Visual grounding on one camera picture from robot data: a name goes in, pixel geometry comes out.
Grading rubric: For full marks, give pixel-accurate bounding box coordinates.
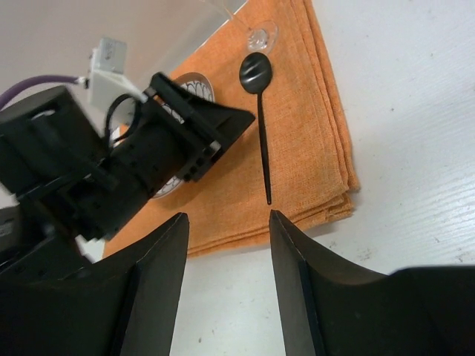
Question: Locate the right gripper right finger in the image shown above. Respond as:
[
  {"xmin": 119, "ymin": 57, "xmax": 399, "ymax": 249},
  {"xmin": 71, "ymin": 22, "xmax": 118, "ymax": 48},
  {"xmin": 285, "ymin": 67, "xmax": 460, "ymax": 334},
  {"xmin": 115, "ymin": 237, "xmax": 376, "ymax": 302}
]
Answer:
[{"xmin": 269, "ymin": 210, "xmax": 474, "ymax": 355}]

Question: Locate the clear wine glass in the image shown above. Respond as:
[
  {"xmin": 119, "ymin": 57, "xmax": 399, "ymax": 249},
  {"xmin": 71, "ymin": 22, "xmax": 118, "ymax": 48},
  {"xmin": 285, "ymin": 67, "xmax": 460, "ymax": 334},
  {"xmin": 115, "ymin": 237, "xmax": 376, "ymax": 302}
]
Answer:
[{"xmin": 203, "ymin": 1, "xmax": 278, "ymax": 55}]

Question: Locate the black slotted spoon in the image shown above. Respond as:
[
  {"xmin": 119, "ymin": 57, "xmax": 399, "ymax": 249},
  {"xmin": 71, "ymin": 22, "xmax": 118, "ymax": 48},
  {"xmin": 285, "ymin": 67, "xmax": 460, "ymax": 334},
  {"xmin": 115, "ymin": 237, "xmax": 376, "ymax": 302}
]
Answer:
[{"xmin": 239, "ymin": 52, "xmax": 272, "ymax": 205}]

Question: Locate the patterned ceramic plate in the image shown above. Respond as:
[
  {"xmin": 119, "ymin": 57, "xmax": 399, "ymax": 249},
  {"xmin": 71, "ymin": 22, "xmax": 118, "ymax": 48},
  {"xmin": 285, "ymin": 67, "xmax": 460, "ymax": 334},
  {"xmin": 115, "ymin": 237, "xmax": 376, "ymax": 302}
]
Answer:
[{"xmin": 153, "ymin": 72, "xmax": 215, "ymax": 199}]

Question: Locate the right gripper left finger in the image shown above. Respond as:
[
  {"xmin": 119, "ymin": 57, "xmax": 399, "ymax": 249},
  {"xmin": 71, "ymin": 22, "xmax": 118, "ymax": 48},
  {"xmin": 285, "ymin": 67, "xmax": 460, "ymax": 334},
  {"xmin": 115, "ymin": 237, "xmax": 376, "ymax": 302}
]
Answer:
[{"xmin": 1, "ymin": 213, "xmax": 189, "ymax": 355}]

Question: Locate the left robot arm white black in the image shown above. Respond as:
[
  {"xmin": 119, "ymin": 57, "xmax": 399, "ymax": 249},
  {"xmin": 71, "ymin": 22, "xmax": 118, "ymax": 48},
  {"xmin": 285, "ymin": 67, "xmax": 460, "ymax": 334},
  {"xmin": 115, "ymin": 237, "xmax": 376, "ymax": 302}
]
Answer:
[{"xmin": 1, "ymin": 73, "xmax": 255, "ymax": 280}]

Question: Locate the orange cloth placemat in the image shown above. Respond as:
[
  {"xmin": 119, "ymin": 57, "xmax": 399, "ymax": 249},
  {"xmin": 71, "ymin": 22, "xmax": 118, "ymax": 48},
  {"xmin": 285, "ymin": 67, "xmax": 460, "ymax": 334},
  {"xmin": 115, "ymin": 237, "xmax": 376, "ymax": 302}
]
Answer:
[{"xmin": 105, "ymin": 1, "xmax": 359, "ymax": 257}]

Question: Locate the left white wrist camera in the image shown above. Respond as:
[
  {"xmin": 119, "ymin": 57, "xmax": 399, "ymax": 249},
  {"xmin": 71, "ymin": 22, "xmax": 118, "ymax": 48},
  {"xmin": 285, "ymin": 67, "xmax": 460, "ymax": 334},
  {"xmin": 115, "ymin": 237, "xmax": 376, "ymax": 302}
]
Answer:
[{"xmin": 88, "ymin": 37, "xmax": 146, "ymax": 113}]

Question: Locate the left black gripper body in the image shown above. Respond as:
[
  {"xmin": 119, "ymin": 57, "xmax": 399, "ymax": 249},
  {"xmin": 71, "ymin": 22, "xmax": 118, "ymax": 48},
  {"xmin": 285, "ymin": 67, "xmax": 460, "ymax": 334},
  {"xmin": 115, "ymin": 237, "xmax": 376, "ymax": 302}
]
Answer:
[{"xmin": 16, "ymin": 73, "xmax": 255, "ymax": 240}]

